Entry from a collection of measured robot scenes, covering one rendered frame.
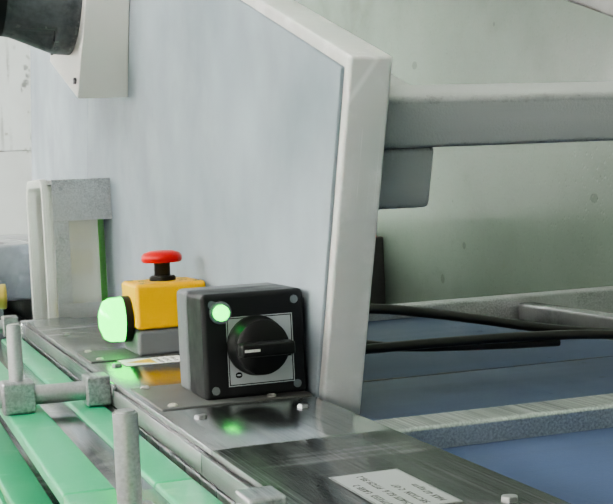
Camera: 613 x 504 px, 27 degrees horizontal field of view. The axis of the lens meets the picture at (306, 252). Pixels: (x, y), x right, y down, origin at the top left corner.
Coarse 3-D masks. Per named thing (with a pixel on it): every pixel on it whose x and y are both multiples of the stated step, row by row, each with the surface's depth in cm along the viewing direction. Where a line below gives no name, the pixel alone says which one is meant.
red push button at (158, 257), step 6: (150, 252) 123; (156, 252) 122; (162, 252) 122; (168, 252) 122; (174, 252) 123; (144, 258) 123; (150, 258) 122; (156, 258) 122; (162, 258) 122; (168, 258) 122; (174, 258) 122; (180, 258) 123; (156, 264) 123; (162, 264) 123; (168, 264) 124; (156, 270) 123; (162, 270) 123; (168, 270) 123
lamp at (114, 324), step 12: (108, 300) 122; (120, 300) 122; (108, 312) 121; (120, 312) 121; (132, 312) 121; (108, 324) 120; (120, 324) 121; (132, 324) 121; (108, 336) 121; (120, 336) 121; (132, 336) 122
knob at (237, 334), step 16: (240, 320) 93; (256, 320) 92; (272, 320) 93; (240, 336) 91; (256, 336) 92; (272, 336) 92; (240, 352) 90; (256, 352) 90; (272, 352) 91; (288, 352) 91; (240, 368) 93; (256, 368) 92; (272, 368) 92
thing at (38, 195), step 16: (32, 192) 180; (48, 192) 166; (32, 208) 180; (48, 208) 165; (32, 224) 181; (48, 224) 165; (32, 240) 181; (48, 240) 165; (32, 256) 181; (48, 256) 165; (32, 272) 181; (48, 272) 166; (32, 288) 181; (48, 288) 166; (32, 304) 181; (48, 304) 166
